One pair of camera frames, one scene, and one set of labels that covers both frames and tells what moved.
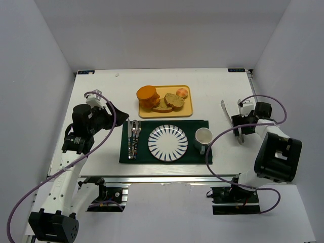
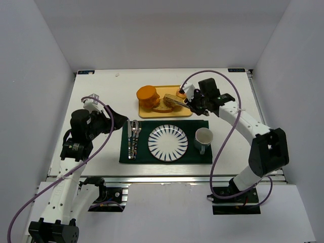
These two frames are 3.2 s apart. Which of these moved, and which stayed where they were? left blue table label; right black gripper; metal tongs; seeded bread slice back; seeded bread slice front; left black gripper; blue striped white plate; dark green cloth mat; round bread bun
Moved: seeded bread slice back; right black gripper; metal tongs
Stayed: round bread bun; seeded bread slice front; left blue table label; left black gripper; dark green cloth mat; blue striped white plate
